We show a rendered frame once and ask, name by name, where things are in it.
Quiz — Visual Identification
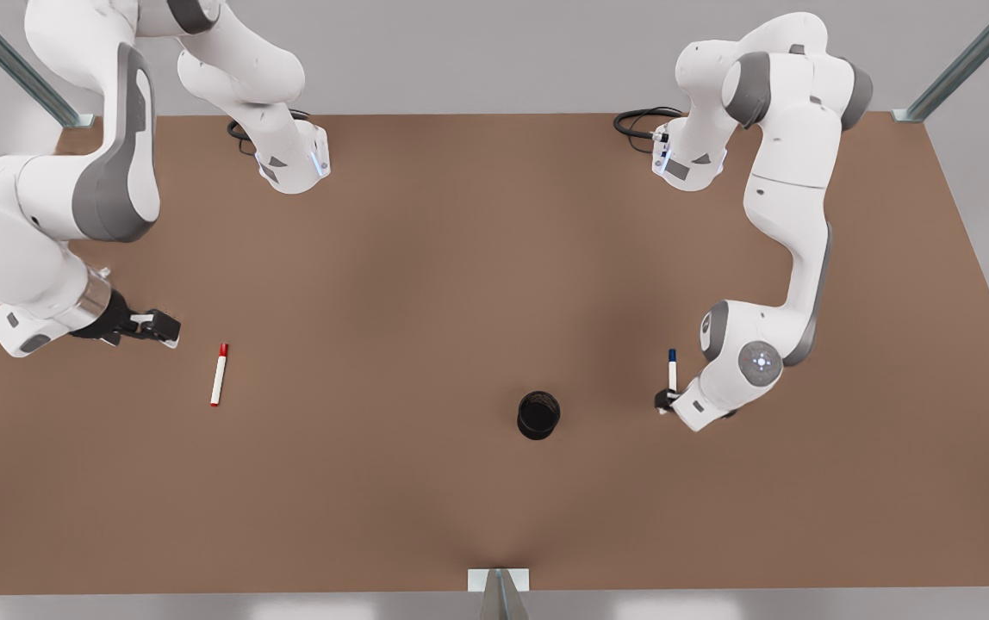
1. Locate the black cable loop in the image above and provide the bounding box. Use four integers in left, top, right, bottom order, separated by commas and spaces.
613, 107, 687, 155
227, 109, 312, 157

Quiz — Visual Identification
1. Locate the white marker with red cap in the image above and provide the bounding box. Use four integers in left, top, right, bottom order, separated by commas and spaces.
209, 343, 230, 408

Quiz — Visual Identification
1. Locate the silver frame post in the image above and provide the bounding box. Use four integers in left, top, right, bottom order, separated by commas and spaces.
0, 0, 96, 130
468, 567, 531, 620
891, 0, 989, 124

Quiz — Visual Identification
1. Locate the black mesh pen cup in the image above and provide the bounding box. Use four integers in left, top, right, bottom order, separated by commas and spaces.
516, 390, 562, 442

